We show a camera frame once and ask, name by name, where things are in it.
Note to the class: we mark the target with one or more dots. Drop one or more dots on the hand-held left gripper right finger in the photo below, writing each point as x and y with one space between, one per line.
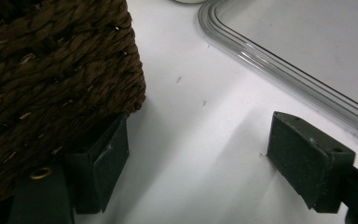
307 161

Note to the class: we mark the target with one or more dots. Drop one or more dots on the clear plastic lid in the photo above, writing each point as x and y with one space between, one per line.
307 46

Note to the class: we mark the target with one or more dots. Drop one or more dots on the brown wicker basket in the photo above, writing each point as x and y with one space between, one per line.
52 77

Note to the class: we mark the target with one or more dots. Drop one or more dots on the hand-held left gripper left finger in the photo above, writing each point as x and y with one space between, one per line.
105 168

